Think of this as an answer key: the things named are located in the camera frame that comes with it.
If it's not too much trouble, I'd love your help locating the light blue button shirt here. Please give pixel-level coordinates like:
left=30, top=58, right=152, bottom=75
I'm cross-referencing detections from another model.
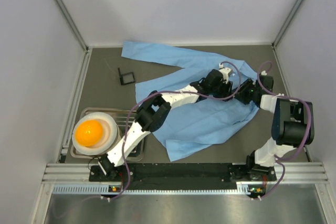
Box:
left=121, top=41, right=258, bottom=161

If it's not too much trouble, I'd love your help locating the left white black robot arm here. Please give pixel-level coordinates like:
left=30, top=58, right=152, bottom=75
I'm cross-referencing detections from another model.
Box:
left=98, top=67, right=233, bottom=177

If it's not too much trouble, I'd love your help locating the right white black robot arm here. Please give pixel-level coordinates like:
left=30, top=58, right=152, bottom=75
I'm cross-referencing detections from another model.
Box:
left=229, top=75, right=314, bottom=180

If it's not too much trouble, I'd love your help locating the steel tray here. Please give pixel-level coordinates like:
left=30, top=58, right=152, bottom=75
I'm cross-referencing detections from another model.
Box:
left=69, top=107, right=148, bottom=162

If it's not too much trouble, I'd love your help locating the white bowl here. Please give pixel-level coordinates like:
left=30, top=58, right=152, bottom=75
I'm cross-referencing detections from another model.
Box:
left=72, top=112, right=120, bottom=156

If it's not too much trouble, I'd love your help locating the orange ball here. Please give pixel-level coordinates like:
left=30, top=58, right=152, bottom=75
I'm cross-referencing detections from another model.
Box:
left=75, top=120, right=103, bottom=147

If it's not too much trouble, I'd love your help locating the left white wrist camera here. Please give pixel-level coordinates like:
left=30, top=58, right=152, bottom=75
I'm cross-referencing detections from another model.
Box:
left=218, top=63, right=234, bottom=80

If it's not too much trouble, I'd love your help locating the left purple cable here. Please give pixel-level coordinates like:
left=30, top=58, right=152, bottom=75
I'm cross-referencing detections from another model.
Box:
left=101, top=61, right=241, bottom=200

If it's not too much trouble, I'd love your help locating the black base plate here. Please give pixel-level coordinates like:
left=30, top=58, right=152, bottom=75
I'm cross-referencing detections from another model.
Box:
left=88, top=162, right=278, bottom=190

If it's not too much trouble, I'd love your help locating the small black frame stand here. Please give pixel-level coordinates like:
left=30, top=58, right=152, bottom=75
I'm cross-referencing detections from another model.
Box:
left=118, top=68, right=135, bottom=86

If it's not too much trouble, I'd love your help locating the grey slotted cable duct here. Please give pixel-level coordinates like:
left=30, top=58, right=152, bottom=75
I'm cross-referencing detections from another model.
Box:
left=52, top=184, right=265, bottom=196

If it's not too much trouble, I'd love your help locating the aluminium frame rail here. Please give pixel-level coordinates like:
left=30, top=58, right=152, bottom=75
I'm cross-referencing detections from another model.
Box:
left=42, top=162, right=329, bottom=184

